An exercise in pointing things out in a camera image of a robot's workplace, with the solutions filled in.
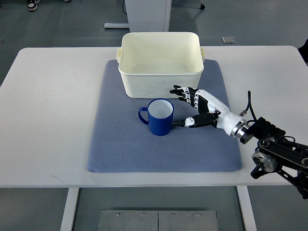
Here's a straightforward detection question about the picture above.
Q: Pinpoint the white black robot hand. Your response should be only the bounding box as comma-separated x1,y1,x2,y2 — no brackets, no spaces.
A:
170,85,249,139

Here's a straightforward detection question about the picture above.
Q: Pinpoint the blue mug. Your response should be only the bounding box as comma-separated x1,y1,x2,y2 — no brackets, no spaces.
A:
138,98,174,136

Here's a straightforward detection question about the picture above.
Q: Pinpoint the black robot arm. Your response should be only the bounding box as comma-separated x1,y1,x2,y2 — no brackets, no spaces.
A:
238,91,308,199

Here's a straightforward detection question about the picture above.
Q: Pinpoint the cream plastic box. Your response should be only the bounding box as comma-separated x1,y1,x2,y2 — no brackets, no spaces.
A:
116,32,205,99

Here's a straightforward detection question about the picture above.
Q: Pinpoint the small grey floor plate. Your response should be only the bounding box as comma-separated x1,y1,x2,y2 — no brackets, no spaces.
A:
221,36,236,44

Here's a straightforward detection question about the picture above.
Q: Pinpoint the blue-grey textured mat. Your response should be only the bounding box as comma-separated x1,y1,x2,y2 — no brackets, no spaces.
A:
87,60,243,173

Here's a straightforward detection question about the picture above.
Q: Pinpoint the dark object right edge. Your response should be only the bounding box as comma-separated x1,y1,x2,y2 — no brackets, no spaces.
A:
298,44,308,64

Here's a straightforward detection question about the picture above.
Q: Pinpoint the white table right leg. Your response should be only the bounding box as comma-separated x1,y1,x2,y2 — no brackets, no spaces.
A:
236,186,257,231

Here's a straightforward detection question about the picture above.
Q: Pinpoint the white table leg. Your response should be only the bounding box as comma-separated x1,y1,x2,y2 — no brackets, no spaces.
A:
236,186,257,231
60,188,79,231

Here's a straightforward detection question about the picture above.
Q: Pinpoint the metal floor plate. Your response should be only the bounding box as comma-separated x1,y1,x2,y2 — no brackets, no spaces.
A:
98,210,218,231

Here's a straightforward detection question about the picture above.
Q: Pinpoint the white table left leg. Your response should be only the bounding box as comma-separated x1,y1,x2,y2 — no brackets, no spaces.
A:
60,188,79,231

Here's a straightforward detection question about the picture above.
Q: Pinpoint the white sneaker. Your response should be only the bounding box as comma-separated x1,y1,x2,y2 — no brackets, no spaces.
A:
27,0,40,12

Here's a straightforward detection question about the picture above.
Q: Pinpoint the white pedestal base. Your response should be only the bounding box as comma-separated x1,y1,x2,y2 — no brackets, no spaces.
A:
103,0,172,33

